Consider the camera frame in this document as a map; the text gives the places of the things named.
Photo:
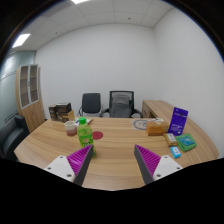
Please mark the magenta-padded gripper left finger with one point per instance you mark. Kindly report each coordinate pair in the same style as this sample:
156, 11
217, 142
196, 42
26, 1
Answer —
71, 165

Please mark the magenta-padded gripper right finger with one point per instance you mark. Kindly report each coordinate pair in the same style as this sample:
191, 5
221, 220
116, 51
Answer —
155, 165

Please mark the green drink bottle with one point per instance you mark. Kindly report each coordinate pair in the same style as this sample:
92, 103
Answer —
85, 135

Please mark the small blue box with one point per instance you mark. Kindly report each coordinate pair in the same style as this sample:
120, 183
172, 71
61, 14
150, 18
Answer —
175, 152

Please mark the small yellow box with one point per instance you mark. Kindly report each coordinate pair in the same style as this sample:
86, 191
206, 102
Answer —
170, 139

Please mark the white and brown ceramic mug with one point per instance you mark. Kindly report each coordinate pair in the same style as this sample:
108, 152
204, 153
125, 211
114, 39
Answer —
70, 128

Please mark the orange-brown cardboard box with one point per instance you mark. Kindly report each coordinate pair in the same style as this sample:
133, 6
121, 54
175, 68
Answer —
156, 128

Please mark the green flat box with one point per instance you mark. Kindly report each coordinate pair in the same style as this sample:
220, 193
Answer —
186, 142

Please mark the printed paper sheet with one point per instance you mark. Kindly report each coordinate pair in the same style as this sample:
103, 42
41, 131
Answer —
88, 120

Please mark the dark box with tan side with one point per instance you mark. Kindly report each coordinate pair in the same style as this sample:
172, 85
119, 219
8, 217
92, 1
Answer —
66, 116

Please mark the purple upright package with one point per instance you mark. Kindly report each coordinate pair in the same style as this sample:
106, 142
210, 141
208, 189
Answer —
178, 121

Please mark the upright dark brown box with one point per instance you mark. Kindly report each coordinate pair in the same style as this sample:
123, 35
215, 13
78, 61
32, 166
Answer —
52, 112

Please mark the wooden side desk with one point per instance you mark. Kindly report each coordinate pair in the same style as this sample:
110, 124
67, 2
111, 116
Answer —
160, 108

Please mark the black ribbed box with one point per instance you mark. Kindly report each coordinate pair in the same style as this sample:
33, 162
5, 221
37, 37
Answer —
63, 107

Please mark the black office chair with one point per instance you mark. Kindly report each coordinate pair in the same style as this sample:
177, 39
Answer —
91, 103

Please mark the black sofa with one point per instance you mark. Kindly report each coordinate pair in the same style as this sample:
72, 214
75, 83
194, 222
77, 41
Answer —
11, 135

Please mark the grey backpack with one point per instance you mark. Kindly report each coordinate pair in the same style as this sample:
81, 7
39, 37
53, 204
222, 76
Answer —
120, 106

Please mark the wooden shelf cabinet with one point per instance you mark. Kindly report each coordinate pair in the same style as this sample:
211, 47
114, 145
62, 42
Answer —
31, 100

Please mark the rectangular ceiling light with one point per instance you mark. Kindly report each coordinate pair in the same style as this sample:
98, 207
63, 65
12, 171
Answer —
21, 40
79, 1

